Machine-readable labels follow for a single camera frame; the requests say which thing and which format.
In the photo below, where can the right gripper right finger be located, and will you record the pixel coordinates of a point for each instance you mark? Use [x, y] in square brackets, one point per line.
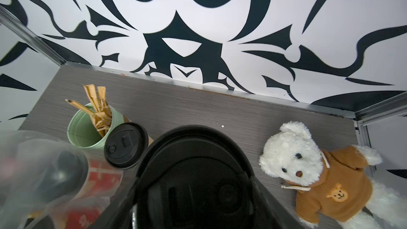
[269, 213]

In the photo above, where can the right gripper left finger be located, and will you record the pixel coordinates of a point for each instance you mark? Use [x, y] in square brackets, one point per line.
[118, 214]

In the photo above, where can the red milk tea cup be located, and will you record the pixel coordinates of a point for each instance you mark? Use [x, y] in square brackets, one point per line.
[193, 177]
[78, 176]
[76, 218]

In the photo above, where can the clear plastic bag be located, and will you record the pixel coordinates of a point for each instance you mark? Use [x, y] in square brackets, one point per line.
[24, 157]

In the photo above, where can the red milk tea cup back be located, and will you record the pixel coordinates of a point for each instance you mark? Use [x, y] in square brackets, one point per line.
[193, 177]

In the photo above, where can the cream milk tea cup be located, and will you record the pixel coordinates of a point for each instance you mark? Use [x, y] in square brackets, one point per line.
[126, 144]

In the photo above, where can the white teddy bear brown hoodie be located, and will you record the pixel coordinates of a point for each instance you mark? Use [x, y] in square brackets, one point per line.
[332, 183]

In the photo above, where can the green cup holder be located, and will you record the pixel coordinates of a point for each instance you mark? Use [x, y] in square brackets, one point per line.
[81, 132]

